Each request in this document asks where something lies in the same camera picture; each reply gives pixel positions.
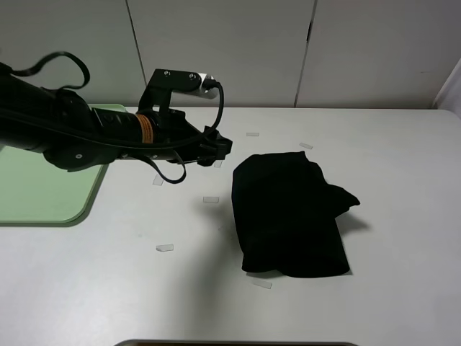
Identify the black short sleeve shirt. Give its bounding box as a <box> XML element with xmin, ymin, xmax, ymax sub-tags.
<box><xmin>231</xmin><ymin>151</ymin><xmax>360</xmax><ymax>278</ymax></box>

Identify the light green plastic tray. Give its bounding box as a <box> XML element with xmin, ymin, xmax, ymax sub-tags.
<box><xmin>0</xmin><ymin>104</ymin><xmax>127</xmax><ymax>228</ymax></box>

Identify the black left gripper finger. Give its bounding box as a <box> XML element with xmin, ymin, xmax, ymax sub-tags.
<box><xmin>197</xmin><ymin>130</ymin><xmax>233</xmax><ymax>167</ymax></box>

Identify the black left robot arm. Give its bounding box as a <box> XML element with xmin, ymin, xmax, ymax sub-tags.
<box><xmin>1</xmin><ymin>64</ymin><xmax>233</xmax><ymax>172</ymax></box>

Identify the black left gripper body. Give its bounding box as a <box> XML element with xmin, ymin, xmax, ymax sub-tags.
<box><xmin>153</xmin><ymin>109</ymin><xmax>216</xmax><ymax>164</ymax></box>

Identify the clear tape piece centre left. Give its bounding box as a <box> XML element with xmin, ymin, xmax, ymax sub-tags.
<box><xmin>202</xmin><ymin>196</ymin><xmax>220</xmax><ymax>204</ymax></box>

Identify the clear tape piece rear right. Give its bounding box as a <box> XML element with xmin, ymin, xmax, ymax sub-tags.
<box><xmin>300</xmin><ymin>143</ymin><xmax>313</xmax><ymax>150</ymax></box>

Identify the clear tape piece front centre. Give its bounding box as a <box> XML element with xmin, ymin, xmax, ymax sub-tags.
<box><xmin>252</xmin><ymin>279</ymin><xmax>272</xmax><ymax>290</ymax></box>

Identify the clear tape piece front left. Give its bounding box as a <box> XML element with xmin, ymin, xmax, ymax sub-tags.
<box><xmin>156</xmin><ymin>244</ymin><xmax>174</xmax><ymax>252</ymax></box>

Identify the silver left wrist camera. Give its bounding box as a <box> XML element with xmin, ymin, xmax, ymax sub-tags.
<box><xmin>138</xmin><ymin>69</ymin><xmax>220</xmax><ymax>114</ymax></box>

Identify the black door hinge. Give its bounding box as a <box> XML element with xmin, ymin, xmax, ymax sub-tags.
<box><xmin>306</xmin><ymin>21</ymin><xmax>313</xmax><ymax>43</ymax></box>

